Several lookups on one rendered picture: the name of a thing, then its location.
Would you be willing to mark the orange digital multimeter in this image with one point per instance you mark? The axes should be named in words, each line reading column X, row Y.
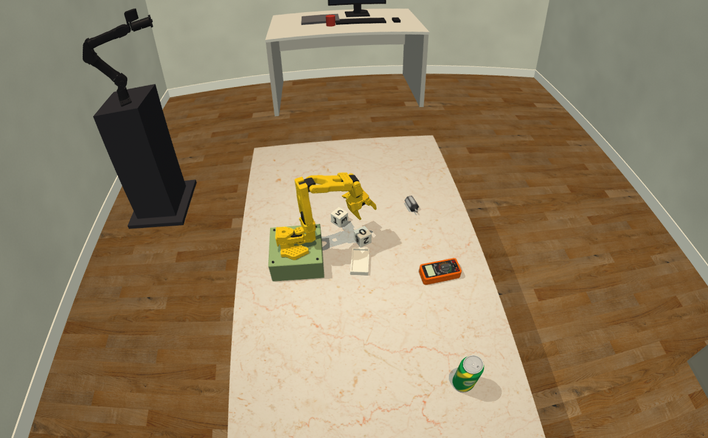
column 439, row 271

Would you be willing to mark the green drink can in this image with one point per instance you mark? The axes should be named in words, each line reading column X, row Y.
column 467, row 374

